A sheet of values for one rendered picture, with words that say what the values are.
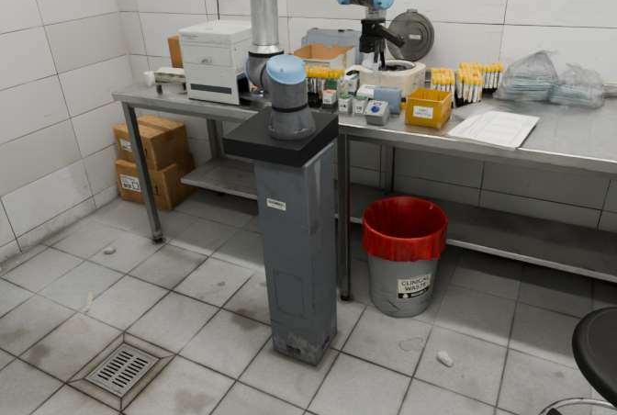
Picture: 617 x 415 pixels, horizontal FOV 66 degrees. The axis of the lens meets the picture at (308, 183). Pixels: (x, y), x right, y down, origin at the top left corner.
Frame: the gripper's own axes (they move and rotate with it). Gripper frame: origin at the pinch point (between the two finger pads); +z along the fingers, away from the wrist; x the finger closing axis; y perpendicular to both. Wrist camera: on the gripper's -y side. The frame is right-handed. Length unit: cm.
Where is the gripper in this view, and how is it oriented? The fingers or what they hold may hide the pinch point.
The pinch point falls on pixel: (380, 73)
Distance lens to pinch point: 185.8
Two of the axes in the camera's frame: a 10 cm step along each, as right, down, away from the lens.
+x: -3.6, 4.5, -8.2
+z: 0.4, 8.9, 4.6
